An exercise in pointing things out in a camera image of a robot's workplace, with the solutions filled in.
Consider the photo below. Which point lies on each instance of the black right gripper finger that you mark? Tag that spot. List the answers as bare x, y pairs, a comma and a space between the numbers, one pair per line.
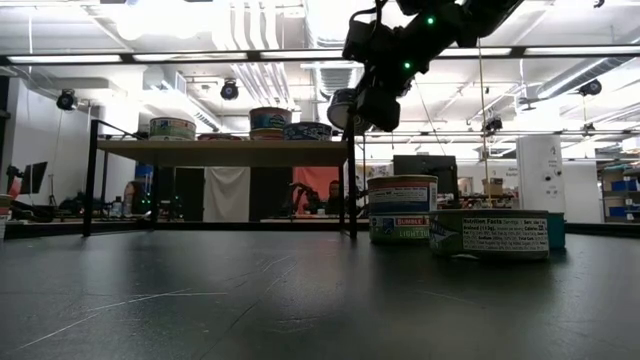
380, 112

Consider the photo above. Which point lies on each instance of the silver lidded seafood can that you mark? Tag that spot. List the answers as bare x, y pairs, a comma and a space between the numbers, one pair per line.
220, 137
342, 107

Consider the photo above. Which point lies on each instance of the dark blue seafood can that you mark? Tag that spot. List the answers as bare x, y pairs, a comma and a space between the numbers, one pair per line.
310, 132

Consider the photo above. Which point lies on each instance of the pink salmon can blue label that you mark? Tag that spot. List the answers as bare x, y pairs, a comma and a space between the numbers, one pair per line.
265, 135
403, 196

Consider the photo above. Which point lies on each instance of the green albacore tuna can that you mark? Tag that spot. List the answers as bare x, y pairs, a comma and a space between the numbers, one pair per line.
490, 235

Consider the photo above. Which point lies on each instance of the teal labelled seafood can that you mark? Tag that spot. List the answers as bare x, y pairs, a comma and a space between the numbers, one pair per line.
557, 230

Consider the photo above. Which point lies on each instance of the black computer monitor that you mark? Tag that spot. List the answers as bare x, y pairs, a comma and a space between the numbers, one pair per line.
35, 177
425, 165

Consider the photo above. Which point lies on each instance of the white LED light strip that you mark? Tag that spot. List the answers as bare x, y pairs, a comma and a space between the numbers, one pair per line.
220, 56
600, 50
65, 59
475, 52
300, 54

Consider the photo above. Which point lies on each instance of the thin hanging pole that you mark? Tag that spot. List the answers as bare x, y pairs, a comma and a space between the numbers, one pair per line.
481, 100

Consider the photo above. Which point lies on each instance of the orange curtain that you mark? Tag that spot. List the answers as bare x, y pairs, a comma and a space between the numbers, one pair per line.
315, 175

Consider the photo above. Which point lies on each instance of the person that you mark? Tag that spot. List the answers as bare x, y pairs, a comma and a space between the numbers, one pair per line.
334, 195
132, 197

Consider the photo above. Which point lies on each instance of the brown cardboard box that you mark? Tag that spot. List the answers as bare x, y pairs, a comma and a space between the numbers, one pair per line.
492, 187

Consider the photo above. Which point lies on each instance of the white curtain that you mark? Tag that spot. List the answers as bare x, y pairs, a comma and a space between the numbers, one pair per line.
227, 192

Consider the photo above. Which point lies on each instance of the white cylindrical column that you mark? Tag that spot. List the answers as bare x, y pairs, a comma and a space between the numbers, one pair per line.
542, 170

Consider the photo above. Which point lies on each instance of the storage shelving with blue bins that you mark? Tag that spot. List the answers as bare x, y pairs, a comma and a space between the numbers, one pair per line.
622, 186

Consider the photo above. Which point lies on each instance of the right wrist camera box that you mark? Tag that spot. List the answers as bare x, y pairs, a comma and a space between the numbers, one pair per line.
360, 40

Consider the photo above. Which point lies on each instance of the silver ceiling ventilation duct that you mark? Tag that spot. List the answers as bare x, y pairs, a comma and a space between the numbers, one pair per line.
325, 80

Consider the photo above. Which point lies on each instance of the black ceiling mounted camera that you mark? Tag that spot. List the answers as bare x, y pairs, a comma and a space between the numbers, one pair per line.
493, 125
67, 100
229, 91
591, 88

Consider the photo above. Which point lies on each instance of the wooden shelf black frame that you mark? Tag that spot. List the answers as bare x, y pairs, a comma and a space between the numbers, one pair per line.
225, 153

